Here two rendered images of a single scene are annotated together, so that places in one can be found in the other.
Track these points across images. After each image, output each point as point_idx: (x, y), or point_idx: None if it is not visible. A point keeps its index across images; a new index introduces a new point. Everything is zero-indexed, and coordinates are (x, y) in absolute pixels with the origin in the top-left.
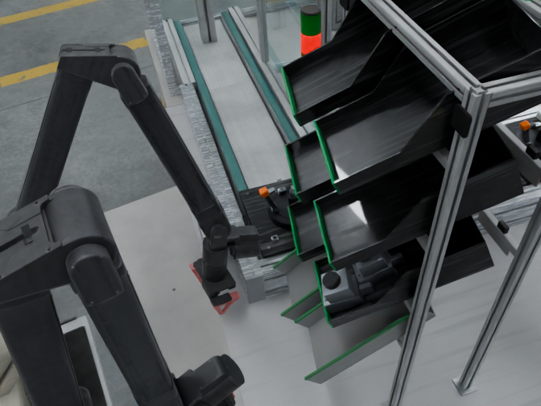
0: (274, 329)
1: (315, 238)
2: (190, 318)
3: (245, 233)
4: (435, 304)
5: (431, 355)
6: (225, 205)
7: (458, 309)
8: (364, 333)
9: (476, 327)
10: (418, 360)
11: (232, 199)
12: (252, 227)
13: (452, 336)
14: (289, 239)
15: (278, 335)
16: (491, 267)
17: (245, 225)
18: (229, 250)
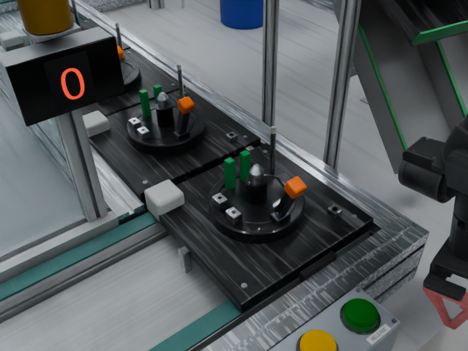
0: (429, 235)
1: (450, 12)
2: None
3: (438, 144)
4: (297, 122)
5: (358, 119)
6: (284, 322)
7: (293, 109)
8: (464, 53)
9: (306, 99)
10: (370, 125)
11: (262, 316)
12: (413, 147)
13: (326, 110)
14: (322, 198)
15: (434, 230)
16: (228, 96)
17: (417, 154)
18: (453, 193)
